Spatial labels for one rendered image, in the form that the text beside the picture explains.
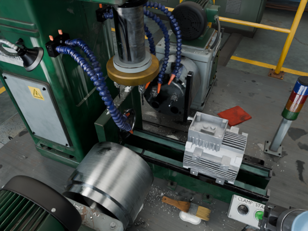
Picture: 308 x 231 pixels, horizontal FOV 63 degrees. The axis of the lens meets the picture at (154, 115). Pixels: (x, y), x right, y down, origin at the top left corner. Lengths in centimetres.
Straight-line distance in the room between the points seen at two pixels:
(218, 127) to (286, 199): 46
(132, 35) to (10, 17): 33
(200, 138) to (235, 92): 80
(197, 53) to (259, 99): 56
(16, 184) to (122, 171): 32
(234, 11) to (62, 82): 345
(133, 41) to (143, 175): 41
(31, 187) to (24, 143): 93
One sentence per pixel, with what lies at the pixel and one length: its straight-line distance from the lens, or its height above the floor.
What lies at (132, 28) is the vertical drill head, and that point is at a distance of 77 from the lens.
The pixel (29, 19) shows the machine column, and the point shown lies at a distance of 78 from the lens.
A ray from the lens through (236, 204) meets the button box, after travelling 84.
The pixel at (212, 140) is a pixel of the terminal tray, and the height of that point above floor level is 113.
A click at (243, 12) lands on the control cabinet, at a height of 36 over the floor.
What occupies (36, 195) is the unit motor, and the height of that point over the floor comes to 136.
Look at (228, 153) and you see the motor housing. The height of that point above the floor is 108.
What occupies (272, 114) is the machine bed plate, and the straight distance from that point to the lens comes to 157.
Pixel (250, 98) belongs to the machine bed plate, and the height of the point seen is 80.
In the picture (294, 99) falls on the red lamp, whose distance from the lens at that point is 115.
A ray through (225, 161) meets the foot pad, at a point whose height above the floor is 108.
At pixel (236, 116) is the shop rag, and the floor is 81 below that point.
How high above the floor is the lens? 179
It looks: 44 degrees down
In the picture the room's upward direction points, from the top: 2 degrees counter-clockwise
